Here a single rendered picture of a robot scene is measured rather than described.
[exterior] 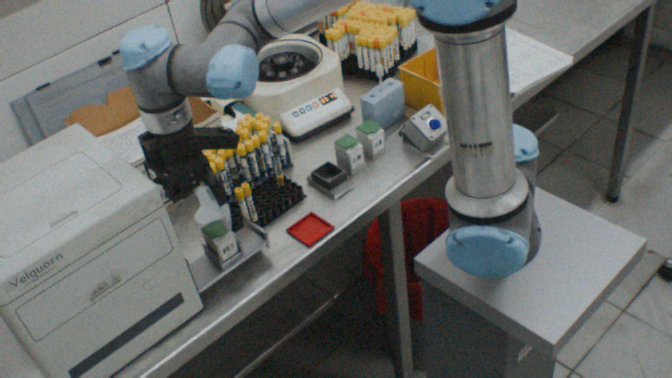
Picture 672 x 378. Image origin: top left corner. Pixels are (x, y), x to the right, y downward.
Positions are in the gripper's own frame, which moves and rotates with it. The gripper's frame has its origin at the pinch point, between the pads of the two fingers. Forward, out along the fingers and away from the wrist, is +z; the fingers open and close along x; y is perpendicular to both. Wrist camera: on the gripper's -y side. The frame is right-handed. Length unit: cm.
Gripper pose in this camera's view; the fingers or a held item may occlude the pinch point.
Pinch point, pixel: (210, 211)
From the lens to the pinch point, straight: 121.7
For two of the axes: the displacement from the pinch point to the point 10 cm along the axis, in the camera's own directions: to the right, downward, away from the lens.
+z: 1.2, 7.5, 6.5
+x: 6.8, 4.1, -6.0
